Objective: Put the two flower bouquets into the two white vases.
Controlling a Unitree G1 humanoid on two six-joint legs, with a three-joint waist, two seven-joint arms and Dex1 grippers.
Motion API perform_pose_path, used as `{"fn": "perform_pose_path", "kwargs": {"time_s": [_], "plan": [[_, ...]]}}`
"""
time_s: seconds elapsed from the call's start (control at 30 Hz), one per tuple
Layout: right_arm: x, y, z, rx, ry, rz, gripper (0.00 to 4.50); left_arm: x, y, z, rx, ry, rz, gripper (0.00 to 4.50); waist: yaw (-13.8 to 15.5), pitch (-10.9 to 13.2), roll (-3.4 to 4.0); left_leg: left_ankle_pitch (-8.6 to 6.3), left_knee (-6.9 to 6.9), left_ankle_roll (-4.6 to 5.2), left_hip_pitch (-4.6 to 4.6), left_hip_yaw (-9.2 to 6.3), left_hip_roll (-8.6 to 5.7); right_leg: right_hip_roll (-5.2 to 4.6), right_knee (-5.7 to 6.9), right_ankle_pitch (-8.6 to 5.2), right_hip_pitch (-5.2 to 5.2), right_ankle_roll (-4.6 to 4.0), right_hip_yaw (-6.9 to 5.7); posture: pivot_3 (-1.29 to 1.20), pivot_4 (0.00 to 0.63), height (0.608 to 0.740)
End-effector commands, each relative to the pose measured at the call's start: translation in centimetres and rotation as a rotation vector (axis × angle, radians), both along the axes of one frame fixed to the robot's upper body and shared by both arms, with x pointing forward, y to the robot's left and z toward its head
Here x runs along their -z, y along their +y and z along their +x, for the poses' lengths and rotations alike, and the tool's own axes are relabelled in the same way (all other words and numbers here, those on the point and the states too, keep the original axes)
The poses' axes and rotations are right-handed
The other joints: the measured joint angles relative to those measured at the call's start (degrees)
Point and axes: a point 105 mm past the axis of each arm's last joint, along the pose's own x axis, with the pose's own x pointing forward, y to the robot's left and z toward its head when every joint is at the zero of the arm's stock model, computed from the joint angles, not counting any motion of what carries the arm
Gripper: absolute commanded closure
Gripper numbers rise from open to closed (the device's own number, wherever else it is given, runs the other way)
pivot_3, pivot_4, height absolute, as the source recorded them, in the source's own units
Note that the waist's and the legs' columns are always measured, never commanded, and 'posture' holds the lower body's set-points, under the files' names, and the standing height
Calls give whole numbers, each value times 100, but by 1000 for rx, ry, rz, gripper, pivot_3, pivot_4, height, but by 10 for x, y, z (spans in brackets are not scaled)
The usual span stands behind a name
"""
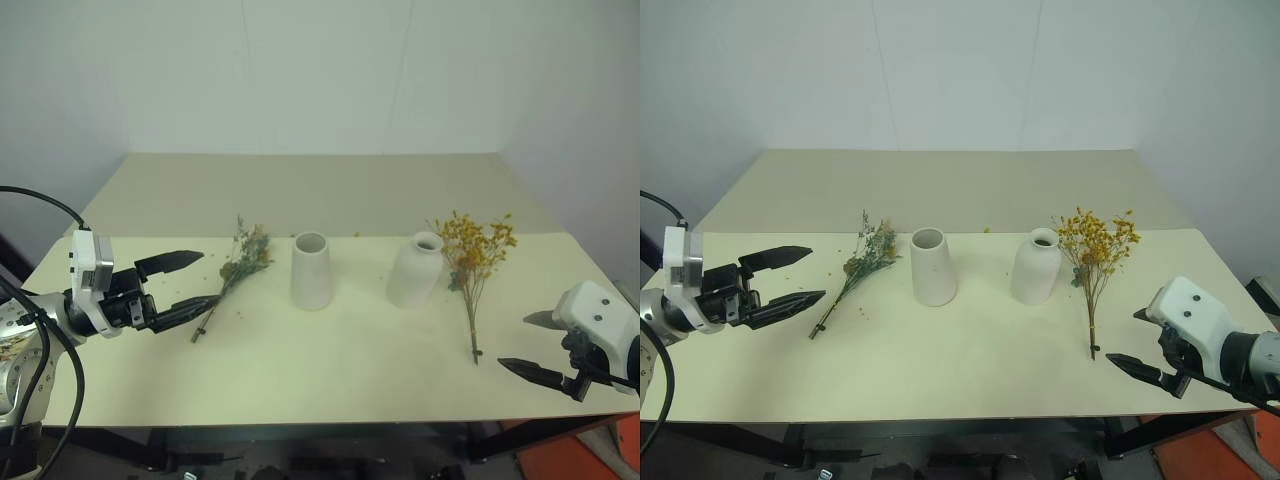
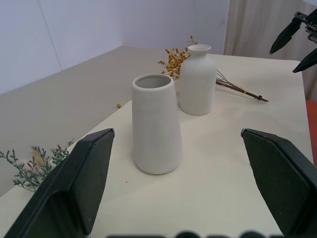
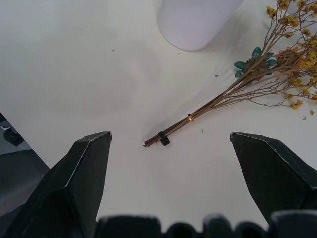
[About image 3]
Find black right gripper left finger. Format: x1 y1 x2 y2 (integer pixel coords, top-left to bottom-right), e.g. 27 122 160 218
5 131 112 238

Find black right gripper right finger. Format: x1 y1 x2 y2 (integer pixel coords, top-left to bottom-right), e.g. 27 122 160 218
229 131 317 230

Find white cylindrical vase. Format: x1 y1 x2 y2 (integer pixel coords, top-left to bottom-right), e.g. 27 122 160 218
158 0 242 52

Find dark round floor object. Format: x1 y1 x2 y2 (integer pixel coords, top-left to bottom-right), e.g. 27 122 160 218
2 128 22 147

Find dried yellow flower bouquet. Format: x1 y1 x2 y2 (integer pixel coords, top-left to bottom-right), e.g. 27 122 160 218
143 0 317 149

